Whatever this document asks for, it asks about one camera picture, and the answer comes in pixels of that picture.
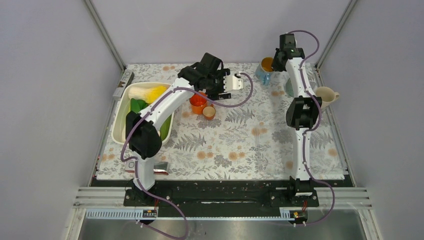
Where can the small red-orange mug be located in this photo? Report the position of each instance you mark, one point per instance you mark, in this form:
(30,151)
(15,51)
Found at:
(209,112)

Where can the blue glazed mug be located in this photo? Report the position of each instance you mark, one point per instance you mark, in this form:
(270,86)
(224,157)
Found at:
(264,71)

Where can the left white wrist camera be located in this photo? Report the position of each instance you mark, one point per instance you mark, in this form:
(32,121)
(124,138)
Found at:
(233,83)

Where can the silver snack packet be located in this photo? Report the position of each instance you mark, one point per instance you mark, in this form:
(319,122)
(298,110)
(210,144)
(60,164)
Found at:
(161,168)

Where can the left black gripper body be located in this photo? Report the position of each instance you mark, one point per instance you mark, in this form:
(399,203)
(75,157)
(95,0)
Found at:
(215,87)

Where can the green glazed mug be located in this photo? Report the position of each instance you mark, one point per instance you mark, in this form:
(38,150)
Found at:
(289,88)

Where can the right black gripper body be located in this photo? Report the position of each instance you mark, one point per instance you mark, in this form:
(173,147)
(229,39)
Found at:
(277,64)

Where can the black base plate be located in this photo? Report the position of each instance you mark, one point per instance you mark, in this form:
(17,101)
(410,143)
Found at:
(217,198)

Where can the grey box at wall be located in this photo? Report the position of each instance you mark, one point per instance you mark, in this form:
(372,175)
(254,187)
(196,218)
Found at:
(125,80)

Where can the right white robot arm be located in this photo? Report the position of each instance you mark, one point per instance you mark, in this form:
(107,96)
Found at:
(302,116)

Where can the toy yellow cabbage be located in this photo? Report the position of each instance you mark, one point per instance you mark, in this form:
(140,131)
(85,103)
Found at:
(149,95)

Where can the toy green bok choy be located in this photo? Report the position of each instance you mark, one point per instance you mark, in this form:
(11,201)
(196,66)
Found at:
(136,105)

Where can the cream floral mug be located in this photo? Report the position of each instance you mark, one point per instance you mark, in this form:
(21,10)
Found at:
(327,96)

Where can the white plastic tray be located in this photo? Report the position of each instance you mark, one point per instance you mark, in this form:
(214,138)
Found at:
(118,128)

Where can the orange mug black rim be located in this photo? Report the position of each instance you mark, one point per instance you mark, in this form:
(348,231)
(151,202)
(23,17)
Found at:
(198,103)

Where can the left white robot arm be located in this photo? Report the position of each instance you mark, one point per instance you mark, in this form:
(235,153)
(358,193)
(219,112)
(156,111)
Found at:
(142,128)

